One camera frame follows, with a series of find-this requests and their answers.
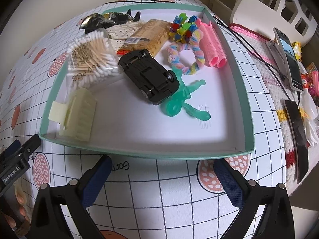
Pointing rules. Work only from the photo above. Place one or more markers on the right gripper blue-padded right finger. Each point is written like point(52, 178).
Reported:
point(277, 219)

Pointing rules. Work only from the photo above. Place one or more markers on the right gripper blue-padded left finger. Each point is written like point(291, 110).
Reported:
point(48, 220)

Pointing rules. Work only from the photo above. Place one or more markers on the cream hair claw clip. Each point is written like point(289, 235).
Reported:
point(76, 115)

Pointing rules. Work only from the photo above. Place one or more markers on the cotton swab bag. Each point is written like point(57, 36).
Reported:
point(91, 60)

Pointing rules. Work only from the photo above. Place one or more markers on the green plastic toy figure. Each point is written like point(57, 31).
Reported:
point(175, 103)

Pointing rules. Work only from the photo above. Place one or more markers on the dark camouflage toy figure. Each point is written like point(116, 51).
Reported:
point(98, 21)

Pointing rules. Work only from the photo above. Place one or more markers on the black toy car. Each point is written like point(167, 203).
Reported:
point(151, 78)

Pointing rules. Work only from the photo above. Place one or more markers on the pink hair roller clip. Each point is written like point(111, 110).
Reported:
point(211, 46)

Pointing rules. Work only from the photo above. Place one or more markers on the pastel fuzzy scrunchie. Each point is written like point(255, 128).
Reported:
point(188, 57)

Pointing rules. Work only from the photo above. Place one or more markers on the colourful block toy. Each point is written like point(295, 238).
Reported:
point(182, 28)

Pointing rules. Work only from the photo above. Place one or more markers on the left hand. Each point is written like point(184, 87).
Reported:
point(16, 214)

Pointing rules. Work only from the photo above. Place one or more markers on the black phone lying flat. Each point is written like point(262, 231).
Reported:
point(300, 141)

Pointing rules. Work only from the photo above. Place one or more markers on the grid pattern tablecloth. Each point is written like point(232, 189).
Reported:
point(142, 198)

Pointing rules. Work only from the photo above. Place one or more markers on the pink white crochet mat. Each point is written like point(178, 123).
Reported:
point(279, 92)

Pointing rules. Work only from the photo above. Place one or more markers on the smartphone on stand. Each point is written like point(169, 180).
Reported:
point(289, 60)

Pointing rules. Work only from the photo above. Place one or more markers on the cream dotted cloth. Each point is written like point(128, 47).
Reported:
point(118, 34)

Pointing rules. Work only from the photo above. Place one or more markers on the teal shallow cardboard box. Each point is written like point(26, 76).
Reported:
point(126, 124)

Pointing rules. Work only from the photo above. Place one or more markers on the white phone stand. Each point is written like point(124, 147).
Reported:
point(279, 56)

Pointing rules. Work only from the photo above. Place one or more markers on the yellow snack wrapper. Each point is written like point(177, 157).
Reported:
point(297, 50)

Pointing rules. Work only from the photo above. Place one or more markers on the orange snack packet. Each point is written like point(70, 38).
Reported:
point(151, 36)

